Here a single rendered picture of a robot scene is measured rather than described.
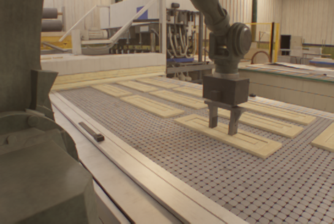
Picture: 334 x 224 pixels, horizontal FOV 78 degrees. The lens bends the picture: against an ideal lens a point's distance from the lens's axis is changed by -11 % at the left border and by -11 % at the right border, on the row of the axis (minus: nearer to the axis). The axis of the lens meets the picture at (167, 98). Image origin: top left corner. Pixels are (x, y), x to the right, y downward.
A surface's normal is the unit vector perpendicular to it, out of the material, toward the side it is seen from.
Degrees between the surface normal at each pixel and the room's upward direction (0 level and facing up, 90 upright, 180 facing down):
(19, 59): 80
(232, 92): 90
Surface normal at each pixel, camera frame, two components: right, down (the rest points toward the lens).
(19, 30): 0.73, 0.00
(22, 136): 0.59, -0.41
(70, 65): 0.63, 0.19
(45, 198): 0.00, -0.97
